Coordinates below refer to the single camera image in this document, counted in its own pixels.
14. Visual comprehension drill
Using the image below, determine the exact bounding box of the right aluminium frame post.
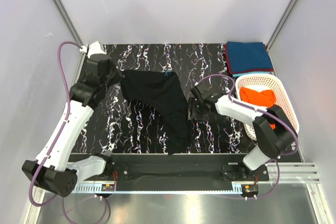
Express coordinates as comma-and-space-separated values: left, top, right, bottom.
265, 0, 316, 50

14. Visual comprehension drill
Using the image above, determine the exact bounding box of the folded light blue t shirt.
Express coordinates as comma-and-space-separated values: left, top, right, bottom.
232, 71, 272, 78

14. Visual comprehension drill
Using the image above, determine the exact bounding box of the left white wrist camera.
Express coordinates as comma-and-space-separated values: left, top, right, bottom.
79, 41, 107, 58

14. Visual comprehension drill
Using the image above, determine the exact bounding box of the aluminium frame post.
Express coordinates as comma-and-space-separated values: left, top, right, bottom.
265, 0, 316, 50
52, 0, 83, 45

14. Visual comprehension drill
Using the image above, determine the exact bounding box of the left aluminium frame post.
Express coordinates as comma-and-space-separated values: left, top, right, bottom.
52, 0, 83, 45

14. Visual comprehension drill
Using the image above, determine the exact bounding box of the slotted cable duct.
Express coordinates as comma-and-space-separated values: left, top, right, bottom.
72, 182, 243, 195

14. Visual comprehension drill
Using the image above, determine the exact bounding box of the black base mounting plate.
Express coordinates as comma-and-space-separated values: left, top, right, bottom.
111, 154, 269, 194

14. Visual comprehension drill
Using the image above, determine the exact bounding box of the white plastic laundry basket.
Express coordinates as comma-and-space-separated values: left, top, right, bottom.
235, 73, 300, 134

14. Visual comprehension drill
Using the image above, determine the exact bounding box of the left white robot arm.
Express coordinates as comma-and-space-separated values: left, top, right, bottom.
22, 49, 123, 197

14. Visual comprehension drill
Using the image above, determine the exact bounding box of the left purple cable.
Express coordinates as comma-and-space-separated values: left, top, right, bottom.
28, 41, 111, 224

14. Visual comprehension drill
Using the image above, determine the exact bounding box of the black marble pattern mat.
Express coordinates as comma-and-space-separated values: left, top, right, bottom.
72, 44, 255, 154

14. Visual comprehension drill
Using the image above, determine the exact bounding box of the orange t shirt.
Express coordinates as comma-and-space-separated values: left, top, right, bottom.
240, 87, 276, 130

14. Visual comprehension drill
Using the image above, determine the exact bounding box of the purple cable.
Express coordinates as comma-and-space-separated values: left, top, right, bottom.
196, 73, 300, 200
28, 41, 111, 224

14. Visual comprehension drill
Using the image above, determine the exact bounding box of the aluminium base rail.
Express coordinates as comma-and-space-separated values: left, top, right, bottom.
34, 162, 322, 183

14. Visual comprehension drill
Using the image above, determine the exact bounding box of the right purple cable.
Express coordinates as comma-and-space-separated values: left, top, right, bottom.
196, 73, 300, 200

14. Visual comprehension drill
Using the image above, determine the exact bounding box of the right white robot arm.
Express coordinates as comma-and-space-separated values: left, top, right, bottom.
190, 83, 298, 180

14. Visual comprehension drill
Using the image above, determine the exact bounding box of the black t shirt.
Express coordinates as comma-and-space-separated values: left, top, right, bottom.
121, 70, 190, 155

